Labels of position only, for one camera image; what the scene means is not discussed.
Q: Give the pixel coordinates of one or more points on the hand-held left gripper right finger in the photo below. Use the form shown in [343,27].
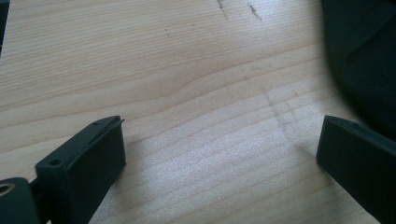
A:
[358,165]

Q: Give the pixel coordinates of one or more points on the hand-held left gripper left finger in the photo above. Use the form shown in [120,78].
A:
[84,168]

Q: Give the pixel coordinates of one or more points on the black pants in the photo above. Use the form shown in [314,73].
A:
[364,56]

